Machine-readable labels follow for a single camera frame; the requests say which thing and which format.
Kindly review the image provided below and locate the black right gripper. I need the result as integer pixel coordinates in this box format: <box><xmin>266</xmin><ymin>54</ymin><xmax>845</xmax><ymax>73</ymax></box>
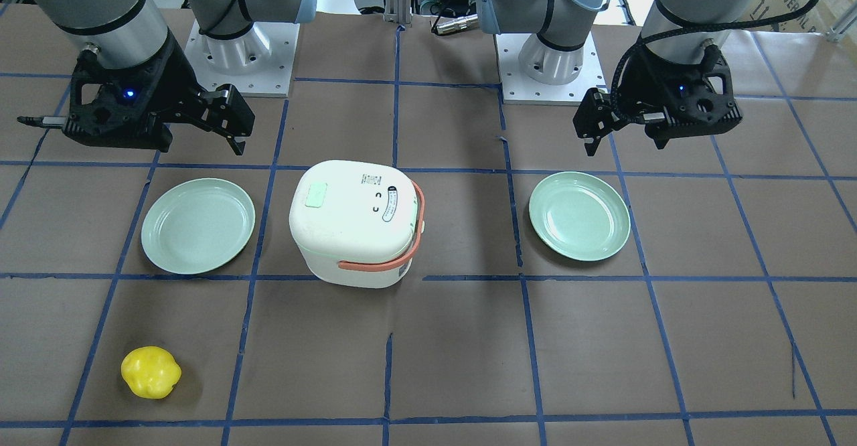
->
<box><xmin>18</xmin><ymin>32</ymin><xmax>255</xmax><ymax>156</ymax></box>

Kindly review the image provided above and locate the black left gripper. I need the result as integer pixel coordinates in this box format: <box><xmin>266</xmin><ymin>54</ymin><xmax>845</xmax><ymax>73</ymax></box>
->
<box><xmin>573</xmin><ymin>42</ymin><xmax>743</xmax><ymax>157</ymax></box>

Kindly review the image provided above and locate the white rice cooker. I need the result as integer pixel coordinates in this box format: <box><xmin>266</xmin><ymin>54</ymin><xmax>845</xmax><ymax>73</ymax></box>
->
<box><xmin>289</xmin><ymin>160</ymin><xmax>426</xmax><ymax>289</ymax></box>

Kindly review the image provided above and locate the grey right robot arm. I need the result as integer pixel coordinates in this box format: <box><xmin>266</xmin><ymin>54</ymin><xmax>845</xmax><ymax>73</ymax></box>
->
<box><xmin>18</xmin><ymin>0</ymin><xmax>317</xmax><ymax>155</ymax></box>

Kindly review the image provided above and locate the green plate near left arm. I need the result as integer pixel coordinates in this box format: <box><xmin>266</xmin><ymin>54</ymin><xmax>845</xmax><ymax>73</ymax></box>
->
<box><xmin>528</xmin><ymin>171</ymin><xmax>631</xmax><ymax>262</ymax></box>

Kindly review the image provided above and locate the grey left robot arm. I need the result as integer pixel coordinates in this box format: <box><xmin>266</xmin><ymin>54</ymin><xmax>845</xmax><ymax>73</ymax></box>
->
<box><xmin>475</xmin><ymin>0</ymin><xmax>752</xmax><ymax>156</ymax></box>

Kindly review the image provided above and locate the green plate near right arm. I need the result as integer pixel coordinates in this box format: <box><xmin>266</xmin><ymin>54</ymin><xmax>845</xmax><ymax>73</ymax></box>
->
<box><xmin>141</xmin><ymin>178</ymin><xmax>255</xmax><ymax>275</ymax></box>

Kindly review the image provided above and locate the yellow toy pepper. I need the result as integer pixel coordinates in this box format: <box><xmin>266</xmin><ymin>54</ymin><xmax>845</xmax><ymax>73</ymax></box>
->
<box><xmin>120</xmin><ymin>346</ymin><xmax>183</xmax><ymax>400</ymax></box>

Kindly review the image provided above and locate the black braided cable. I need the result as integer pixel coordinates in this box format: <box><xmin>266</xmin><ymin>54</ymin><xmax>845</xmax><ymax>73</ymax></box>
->
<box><xmin>609</xmin><ymin>0</ymin><xmax>830</xmax><ymax>127</ymax></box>

